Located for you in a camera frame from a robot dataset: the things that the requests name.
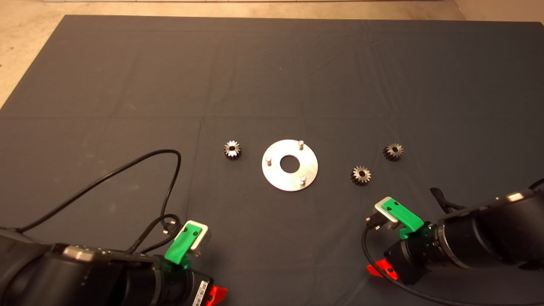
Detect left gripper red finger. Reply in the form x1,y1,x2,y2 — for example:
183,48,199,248
208,286,228,306

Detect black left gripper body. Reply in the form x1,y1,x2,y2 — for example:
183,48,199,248
163,260,213,306

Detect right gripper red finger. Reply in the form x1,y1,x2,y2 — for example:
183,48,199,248
367,259,400,281

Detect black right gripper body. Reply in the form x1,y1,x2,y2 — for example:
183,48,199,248
385,224,440,285

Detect dark steel planetary gear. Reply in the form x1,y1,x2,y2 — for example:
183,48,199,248
382,142,404,162
350,166,371,186

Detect round metal carrier plate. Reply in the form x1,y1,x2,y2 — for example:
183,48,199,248
262,139,319,192

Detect shiny steel planetary gear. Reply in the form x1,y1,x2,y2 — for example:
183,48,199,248
224,140,242,160

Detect dark grey table cloth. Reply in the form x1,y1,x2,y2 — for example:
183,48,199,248
0,15,544,306

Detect smooth black right arm cable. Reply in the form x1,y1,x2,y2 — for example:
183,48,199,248
361,178,544,306

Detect smooth black arm cable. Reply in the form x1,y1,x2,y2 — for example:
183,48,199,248
17,149,182,233
361,178,544,306

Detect green left camera mount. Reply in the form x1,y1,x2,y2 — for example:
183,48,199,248
164,225,203,270

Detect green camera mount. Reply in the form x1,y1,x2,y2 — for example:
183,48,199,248
164,225,203,270
381,200,425,239

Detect green right camera mount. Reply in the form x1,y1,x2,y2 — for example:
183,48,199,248
381,200,425,239

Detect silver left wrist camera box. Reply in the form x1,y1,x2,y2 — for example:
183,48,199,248
183,220,212,258

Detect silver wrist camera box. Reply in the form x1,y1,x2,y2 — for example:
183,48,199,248
373,196,400,230
183,220,212,258

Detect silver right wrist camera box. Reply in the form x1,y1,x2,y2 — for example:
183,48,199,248
373,196,400,230

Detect smooth black left arm cable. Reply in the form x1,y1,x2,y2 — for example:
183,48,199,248
17,149,182,233

